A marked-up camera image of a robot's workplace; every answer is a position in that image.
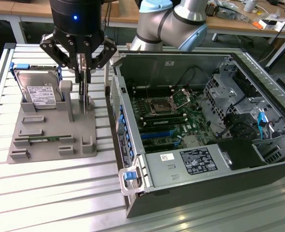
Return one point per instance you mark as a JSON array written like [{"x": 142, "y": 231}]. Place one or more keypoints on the metal locking lever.
[{"x": 147, "y": 91}]

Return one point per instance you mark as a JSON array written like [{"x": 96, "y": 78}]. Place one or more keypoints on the black RAM stick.
[{"x": 165, "y": 121}]

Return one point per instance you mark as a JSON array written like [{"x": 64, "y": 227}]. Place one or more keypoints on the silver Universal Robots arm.
[{"x": 166, "y": 21}]

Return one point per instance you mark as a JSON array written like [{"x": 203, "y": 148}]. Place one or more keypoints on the open black PC case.
[{"x": 205, "y": 193}]

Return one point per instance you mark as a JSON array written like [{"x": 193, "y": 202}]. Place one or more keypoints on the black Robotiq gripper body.
[{"x": 77, "y": 26}]

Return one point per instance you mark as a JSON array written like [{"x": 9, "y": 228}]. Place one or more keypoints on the black plastic shroud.
[{"x": 239, "y": 154}]

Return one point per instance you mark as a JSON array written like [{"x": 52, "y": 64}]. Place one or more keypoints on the blue case latch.
[{"x": 129, "y": 175}]

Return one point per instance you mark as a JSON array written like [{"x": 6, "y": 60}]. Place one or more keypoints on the hard disk in blue carrier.
[{"x": 38, "y": 84}]

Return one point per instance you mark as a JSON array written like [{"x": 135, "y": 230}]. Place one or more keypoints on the grey plastic parts rack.
[{"x": 50, "y": 152}]

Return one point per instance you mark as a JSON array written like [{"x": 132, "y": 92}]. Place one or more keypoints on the white cup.
[{"x": 250, "y": 6}]

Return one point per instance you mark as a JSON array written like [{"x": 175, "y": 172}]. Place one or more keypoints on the green Dell motherboard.
[{"x": 195, "y": 120}]

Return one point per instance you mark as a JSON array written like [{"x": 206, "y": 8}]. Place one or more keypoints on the long blue expansion slot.
[{"x": 156, "y": 134}]

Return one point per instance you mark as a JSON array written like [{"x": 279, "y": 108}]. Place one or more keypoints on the green RAM stick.
[{"x": 45, "y": 139}]

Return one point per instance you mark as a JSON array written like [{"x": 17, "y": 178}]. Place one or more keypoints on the silver chipset heat sink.
[{"x": 193, "y": 141}]

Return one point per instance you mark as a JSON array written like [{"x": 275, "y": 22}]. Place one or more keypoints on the CPU socket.
[{"x": 160, "y": 107}]

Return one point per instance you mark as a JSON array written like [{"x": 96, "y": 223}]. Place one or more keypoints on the grey power supply unit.
[{"x": 181, "y": 166}]

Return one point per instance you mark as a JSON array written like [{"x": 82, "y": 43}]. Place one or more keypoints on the metal disk bay cage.
[{"x": 224, "y": 91}]

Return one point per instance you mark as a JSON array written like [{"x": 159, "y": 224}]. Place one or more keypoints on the metal socket cover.
[{"x": 182, "y": 96}]

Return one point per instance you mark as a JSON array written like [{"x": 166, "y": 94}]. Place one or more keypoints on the small orange box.
[{"x": 257, "y": 24}]

